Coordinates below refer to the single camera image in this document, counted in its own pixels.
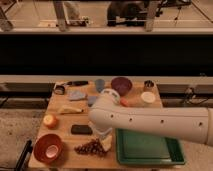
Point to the black eraser block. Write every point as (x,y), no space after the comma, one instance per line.
(81,130)

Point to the blue cup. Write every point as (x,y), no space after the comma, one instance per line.
(99,85)

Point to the white round container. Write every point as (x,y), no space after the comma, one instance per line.
(148,97)

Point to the orange carrot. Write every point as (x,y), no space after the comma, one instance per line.
(123,102)

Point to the purple bowl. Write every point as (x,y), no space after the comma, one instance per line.
(122,85)

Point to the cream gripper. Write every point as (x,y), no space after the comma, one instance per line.
(106,143)

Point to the black tape roll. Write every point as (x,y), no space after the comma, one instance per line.
(59,90)

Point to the grey blue cloth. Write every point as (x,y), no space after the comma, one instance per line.
(76,95)

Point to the red bowl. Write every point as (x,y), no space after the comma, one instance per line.
(43,143)

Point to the orange apple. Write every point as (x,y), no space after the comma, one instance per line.
(50,121)

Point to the small white cup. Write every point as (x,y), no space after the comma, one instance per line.
(51,151)

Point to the bunch of dark grapes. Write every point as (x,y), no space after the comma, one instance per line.
(93,147)

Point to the banana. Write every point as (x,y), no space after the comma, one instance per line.
(69,110)

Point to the small metal cup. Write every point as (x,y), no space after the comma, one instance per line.
(148,85)

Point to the blue sponge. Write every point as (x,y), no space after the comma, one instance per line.
(91,100)

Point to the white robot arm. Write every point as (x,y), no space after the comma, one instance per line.
(189,124)

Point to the green plastic tray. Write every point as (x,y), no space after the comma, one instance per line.
(136,148)

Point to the wooden board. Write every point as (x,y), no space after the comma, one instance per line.
(69,159)

